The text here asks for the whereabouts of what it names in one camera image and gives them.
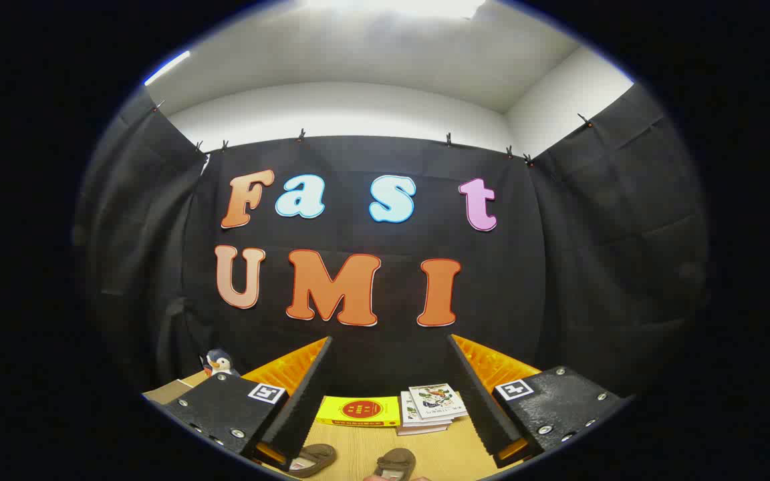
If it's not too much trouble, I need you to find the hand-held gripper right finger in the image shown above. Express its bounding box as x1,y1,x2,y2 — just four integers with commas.
447,333,630,468

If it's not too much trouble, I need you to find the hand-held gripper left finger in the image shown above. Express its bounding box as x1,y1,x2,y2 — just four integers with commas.
161,336,334,472

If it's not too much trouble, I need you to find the brown fuzzy slipper shoe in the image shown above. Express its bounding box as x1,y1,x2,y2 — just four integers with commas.
288,444,338,478
375,448,418,481

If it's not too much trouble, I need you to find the brown fabric storage box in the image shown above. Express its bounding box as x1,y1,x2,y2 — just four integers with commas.
143,379,193,406

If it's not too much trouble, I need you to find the white illustrated paperback book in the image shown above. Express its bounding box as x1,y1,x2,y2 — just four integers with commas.
408,383,469,423
400,391,453,428

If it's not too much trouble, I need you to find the yellow book with red label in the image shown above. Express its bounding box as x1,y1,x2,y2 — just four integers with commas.
315,395,402,428

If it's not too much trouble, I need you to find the brown cover paperback book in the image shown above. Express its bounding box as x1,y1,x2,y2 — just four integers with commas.
396,421,449,436

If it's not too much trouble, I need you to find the penguin plush toy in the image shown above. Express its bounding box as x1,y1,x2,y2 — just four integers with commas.
200,348,240,378

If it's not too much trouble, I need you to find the row of black cloth clips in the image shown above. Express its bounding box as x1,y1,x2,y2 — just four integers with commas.
151,99,593,166

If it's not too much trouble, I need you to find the narrow ceiling light strip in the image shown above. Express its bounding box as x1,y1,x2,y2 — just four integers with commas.
144,50,192,86

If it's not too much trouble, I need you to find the large ceiling light panel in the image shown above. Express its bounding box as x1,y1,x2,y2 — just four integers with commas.
305,0,487,19

